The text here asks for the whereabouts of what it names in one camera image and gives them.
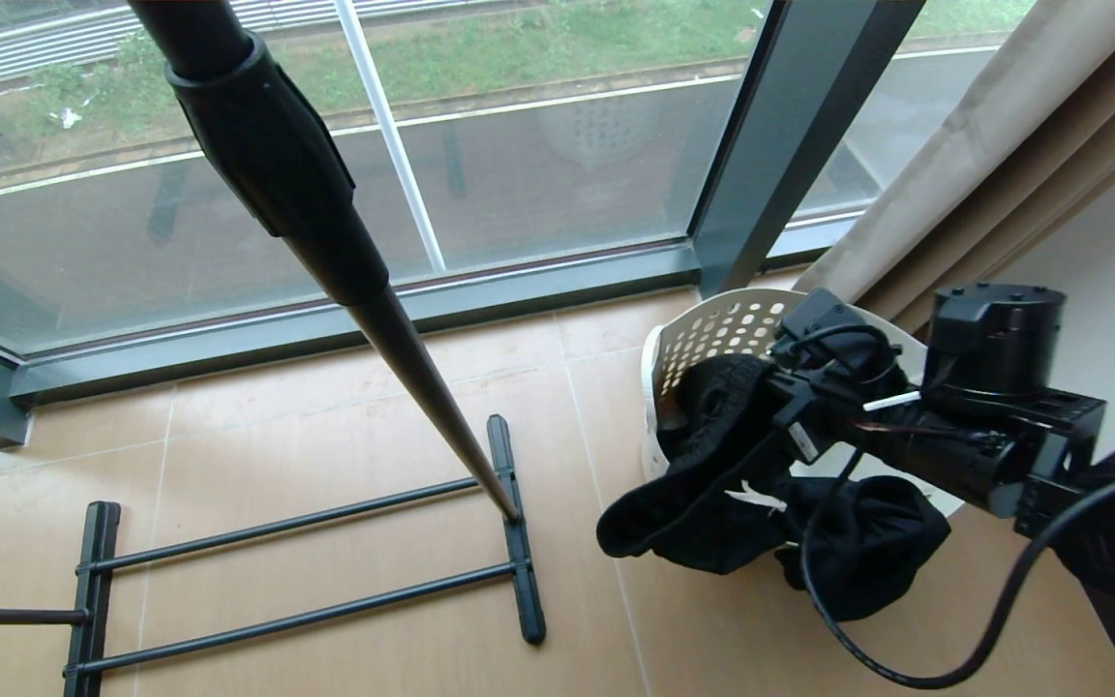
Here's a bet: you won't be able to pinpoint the black shorts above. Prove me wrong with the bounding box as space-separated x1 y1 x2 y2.
596 353 810 574

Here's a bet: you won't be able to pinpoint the window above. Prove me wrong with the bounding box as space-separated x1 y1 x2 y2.
0 0 1038 451

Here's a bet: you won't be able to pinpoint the black garment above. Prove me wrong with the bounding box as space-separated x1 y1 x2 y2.
775 474 952 622

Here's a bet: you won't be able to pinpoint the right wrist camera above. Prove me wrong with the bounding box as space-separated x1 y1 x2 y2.
772 288 897 380

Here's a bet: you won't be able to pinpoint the white laundry basket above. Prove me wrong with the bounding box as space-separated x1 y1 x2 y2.
640 288 965 519

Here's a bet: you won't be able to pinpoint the beige curtain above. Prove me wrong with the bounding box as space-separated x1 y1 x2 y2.
795 0 1115 335

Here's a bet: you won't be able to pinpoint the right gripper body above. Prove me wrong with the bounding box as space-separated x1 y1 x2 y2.
767 372 1015 510

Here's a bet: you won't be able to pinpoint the black clothes rack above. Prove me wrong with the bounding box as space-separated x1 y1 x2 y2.
0 0 547 697

